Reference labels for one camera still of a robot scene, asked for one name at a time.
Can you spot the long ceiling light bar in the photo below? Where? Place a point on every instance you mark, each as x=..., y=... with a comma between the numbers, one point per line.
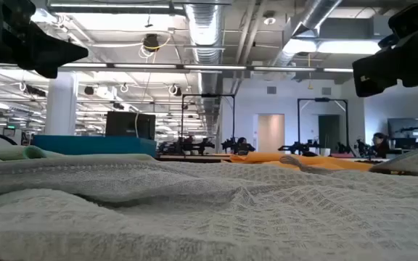
x=143, y=66

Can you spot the teal plastic tray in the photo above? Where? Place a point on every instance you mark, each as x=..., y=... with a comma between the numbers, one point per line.
x=85, y=145

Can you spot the orange microfiber towel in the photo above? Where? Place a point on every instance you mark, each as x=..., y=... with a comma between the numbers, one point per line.
x=260, y=158

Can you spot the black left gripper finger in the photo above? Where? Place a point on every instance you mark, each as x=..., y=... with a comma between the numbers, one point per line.
x=53, y=54

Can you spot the dark green door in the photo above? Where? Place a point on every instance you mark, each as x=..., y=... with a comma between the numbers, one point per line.
x=328, y=132

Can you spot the green microfiber towel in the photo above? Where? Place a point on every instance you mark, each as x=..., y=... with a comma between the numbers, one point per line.
x=13, y=152

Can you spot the black background rig frame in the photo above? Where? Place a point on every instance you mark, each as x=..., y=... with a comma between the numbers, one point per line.
x=209, y=95
x=321, y=99

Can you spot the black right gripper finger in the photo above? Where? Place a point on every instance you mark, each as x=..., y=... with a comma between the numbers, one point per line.
x=379, y=74

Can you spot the person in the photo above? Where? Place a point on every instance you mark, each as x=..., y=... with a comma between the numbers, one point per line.
x=380, y=146
x=244, y=146

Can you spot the background computer monitor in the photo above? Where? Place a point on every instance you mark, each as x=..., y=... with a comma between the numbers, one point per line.
x=403, y=127

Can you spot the silver ventilation duct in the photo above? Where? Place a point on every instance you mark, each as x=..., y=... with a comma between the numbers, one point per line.
x=205, y=32
x=318, y=11

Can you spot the black monitor back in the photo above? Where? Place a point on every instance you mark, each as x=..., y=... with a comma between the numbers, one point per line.
x=129, y=125

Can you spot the grey waffle microfiber towel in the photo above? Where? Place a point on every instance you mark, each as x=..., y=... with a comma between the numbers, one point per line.
x=209, y=217
x=412, y=163

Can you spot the black ceiling device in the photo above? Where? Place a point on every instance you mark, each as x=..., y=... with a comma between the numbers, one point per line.
x=151, y=41

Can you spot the white building column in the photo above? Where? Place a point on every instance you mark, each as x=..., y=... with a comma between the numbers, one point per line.
x=62, y=108

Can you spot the rectangular ceiling light panel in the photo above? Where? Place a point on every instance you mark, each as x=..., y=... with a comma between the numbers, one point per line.
x=339, y=46

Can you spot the pale door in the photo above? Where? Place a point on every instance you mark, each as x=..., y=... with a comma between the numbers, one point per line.
x=270, y=134

